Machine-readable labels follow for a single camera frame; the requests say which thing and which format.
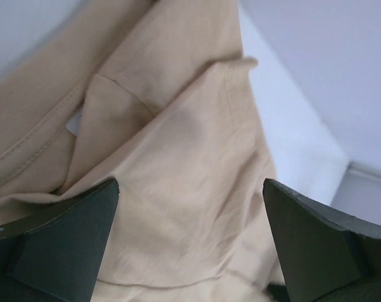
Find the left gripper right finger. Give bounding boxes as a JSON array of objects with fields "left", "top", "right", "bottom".
[{"left": 263, "top": 179, "right": 381, "bottom": 301}]

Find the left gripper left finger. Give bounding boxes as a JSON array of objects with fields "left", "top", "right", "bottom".
[{"left": 0, "top": 179, "right": 119, "bottom": 302}]

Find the beige t shirt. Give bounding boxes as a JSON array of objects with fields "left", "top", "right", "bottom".
[{"left": 0, "top": 1, "right": 281, "bottom": 301}]

